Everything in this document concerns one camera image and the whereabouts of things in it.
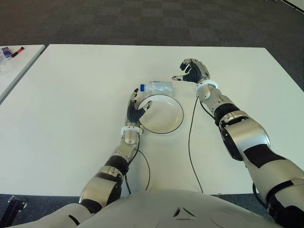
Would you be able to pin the grey robot torso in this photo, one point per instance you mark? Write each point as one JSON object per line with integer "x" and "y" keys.
{"x": 166, "y": 209}

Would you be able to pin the clear plastic container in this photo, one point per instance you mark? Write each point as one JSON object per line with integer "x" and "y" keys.
{"x": 2, "y": 65}

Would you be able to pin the black metal frame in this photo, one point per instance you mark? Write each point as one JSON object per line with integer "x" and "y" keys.
{"x": 14, "y": 206}

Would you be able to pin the white board panel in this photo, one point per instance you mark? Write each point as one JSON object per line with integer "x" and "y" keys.
{"x": 297, "y": 4}

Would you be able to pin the red black marker pen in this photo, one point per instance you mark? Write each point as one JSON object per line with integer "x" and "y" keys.
{"x": 17, "y": 51}

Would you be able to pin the white black-rimmed plate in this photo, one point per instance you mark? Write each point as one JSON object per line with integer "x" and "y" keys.
{"x": 164, "y": 116}

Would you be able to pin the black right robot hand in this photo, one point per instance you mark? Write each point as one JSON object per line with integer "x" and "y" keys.
{"x": 194, "y": 71}

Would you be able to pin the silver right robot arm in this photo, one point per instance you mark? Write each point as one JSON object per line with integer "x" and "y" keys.
{"x": 244, "y": 140}

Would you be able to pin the blue white packet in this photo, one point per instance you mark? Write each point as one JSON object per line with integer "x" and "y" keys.
{"x": 7, "y": 52}

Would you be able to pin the clear blue-capped water bottle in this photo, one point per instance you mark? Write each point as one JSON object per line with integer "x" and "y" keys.
{"x": 159, "y": 87}

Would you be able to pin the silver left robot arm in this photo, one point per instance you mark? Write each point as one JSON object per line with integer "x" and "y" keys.
{"x": 123, "y": 147}

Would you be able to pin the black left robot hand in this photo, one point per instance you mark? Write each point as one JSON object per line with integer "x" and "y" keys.
{"x": 133, "y": 114}

